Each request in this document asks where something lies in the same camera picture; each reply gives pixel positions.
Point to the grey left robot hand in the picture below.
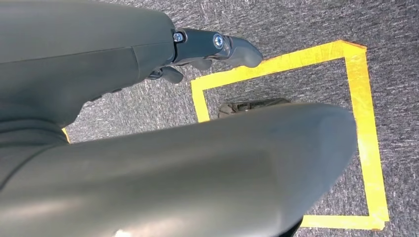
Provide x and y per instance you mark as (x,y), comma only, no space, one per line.
(82,49)

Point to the yellow floor tape square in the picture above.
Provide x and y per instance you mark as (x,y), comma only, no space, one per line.
(360,98)
(66,135)

